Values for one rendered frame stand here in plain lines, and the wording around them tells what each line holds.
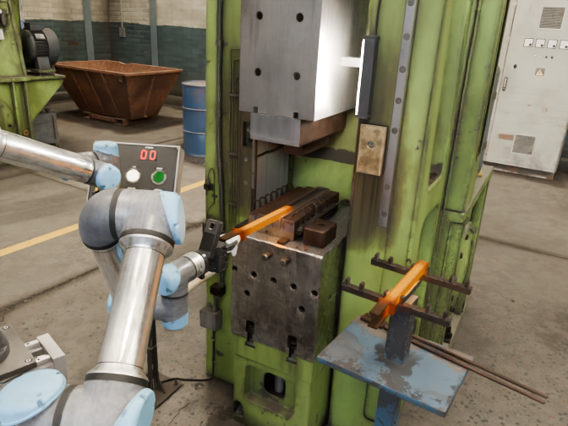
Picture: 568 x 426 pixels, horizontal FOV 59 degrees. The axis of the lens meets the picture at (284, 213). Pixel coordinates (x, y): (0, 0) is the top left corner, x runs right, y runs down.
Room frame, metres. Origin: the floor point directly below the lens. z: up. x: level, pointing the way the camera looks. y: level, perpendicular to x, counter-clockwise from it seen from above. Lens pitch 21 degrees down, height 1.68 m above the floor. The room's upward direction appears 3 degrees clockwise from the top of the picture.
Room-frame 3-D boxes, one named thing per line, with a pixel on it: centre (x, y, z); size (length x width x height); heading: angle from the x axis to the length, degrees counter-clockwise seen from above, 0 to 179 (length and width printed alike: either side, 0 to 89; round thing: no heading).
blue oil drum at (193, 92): (6.48, 1.08, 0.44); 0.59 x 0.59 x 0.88
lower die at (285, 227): (1.93, -0.05, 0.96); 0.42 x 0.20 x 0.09; 152
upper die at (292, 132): (1.93, -0.05, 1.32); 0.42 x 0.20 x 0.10; 152
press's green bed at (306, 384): (1.91, -0.10, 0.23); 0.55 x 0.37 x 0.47; 152
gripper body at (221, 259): (1.36, 0.22, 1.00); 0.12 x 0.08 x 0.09; 152
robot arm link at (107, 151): (1.54, 0.57, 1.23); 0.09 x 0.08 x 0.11; 141
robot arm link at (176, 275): (1.22, 0.29, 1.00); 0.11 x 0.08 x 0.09; 152
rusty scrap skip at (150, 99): (8.37, 2.85, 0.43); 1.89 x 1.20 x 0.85; 59
